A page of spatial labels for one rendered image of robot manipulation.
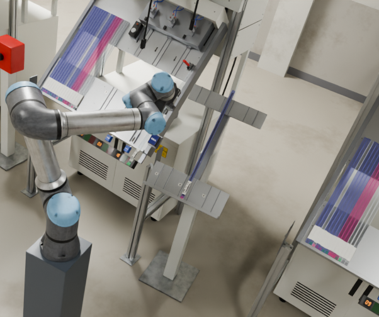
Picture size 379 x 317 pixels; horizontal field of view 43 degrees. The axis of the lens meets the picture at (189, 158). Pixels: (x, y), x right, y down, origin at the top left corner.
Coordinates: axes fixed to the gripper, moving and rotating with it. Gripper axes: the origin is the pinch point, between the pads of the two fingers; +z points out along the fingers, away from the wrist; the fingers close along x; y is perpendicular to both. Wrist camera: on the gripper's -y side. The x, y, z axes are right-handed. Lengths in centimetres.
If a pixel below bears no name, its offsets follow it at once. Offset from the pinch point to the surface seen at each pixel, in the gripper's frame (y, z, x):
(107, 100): -7.4, 24.5, 30.6
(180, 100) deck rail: 9.0, 17.0, -0.6
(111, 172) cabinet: -36, 82, 23
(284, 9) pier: 182, 247, -1
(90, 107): -13.9, 25.9, 36.2
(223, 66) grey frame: 37.5, 32.2, -7.3
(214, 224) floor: -31, 102, -45
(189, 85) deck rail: 17.1, 16.6, -0.4
